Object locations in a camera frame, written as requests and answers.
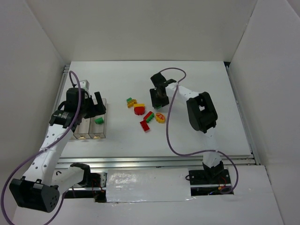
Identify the green rounded lego brick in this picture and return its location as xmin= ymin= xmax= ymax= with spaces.
xmin=94 ymin=117 xmax=104 ymax=125

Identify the red green lego brick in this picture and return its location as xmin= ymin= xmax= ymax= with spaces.
xmin=143 ymin=111 xmax=154 ymax=123

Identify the green printed lego brick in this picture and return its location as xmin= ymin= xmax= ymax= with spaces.
xmin=153 ymin=105 xmax=163 ymax=110

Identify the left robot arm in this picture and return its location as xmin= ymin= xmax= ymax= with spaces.
xmin=9 ymin=88 xmax=106 ymax=213

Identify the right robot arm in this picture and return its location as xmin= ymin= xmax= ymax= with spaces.
xmin=150 ymin=72 xmax=224 ymax=181

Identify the yellow butterfly lego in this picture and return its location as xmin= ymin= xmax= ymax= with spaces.
xmin=155 ymin=112 xmax=165 ymax=123

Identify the clear container right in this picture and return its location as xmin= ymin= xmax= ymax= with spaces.
xmin=89 ymin=98 xmax=108 ymax=139

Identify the clear container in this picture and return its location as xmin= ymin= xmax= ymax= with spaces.
xmin=69 ymin=118 xmax=81 ymax=140
xmin=89 ymin=98 xmax=108 ymax=139
xmin=74 ymin=119 xmax=91 ymax=140

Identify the yellow red lego stack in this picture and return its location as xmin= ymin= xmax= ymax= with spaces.
xmin=134 ymin=104 xmax=145 ymax=115

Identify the clear container middle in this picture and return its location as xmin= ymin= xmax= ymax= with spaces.
xmin=74 ymin=119 xmax=91 ymax=140

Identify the green yellow striped lego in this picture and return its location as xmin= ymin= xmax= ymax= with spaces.
xmin=126 ymin=97 xmax=137 ymax=108

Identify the clear container left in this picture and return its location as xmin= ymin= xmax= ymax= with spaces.
xmin=69 ymin=118 xmax=81 ymax=140

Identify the white taped panel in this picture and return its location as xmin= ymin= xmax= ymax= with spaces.
xmin=106 ymin=168 xmax=192 ymax=203

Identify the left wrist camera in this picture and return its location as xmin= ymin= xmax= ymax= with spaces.
xmin=80 ymin=80 xmax=90 ymax=98

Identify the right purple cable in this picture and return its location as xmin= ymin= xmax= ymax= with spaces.
xmin=158 ymin=67 xmax=240 ymax=194

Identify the aluminium frame rail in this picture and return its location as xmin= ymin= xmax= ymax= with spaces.
xmin=56 ymin=61 xmax=255 ymax=170

